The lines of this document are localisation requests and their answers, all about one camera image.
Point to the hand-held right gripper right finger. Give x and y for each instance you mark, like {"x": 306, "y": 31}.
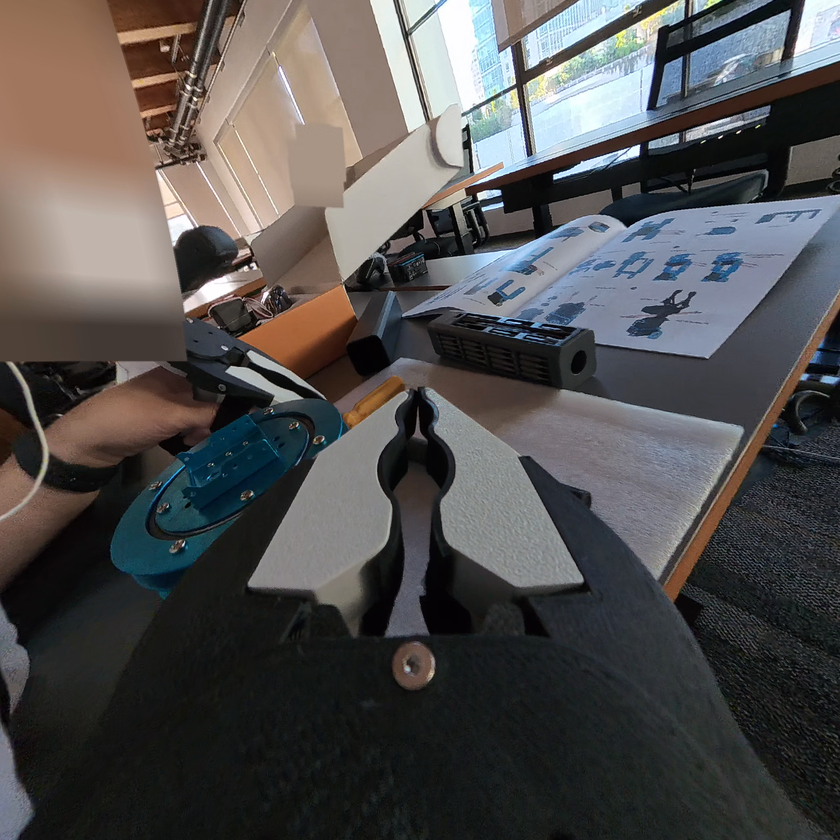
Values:
{"x": 505, "y": 525}

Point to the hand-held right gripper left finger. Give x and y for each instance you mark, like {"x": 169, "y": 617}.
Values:
{"x": 328, "y": 525}

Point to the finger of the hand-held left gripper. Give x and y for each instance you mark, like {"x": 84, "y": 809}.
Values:
{"x": 275, "y": 384}

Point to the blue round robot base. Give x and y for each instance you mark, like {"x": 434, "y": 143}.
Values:
{"x": 197, "y": 499}

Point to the person's left forearm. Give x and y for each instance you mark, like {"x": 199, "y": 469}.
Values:
{"x": 26, "y": 525}

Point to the grey office desk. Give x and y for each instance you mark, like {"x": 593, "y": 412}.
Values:
{"x": 459, "y": 269}

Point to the dark office desk wooden edge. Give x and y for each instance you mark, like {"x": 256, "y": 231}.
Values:
{"x": 722, "y": 141}

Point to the person's left hand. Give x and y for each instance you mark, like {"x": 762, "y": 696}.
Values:
{"x": 131, "y": 420}

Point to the orange cardboard box white lid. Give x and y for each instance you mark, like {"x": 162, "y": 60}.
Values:
{"x": 308, "y": 334}

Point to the black round chair back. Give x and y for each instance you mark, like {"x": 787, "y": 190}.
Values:
{"x": 203, "y": 253}

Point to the grey rectangular tube sleeve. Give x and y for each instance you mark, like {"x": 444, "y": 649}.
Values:
{"x": 384, "y": 328}

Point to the black screwdriver bit case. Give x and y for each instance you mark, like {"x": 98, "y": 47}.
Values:
{"x": 512, "y": 361}

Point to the small black box blue label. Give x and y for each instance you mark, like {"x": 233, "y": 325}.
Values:
{"x": 408, "y": 268}

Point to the black wristband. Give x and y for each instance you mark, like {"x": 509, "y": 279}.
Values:
{"x": 59, "y": 472}

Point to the metal ceiling pipes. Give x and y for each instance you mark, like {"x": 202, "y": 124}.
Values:
{"x": 197, "y": 79}

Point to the open instruction booklet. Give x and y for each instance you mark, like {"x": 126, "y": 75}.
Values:
{"x": 689, "y": 295}

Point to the black armless office chair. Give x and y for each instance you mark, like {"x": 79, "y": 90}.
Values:
{"x": 689, "y": 197}

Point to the beige window blind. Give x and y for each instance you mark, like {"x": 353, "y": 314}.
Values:
{"x": 577, "y": 19}

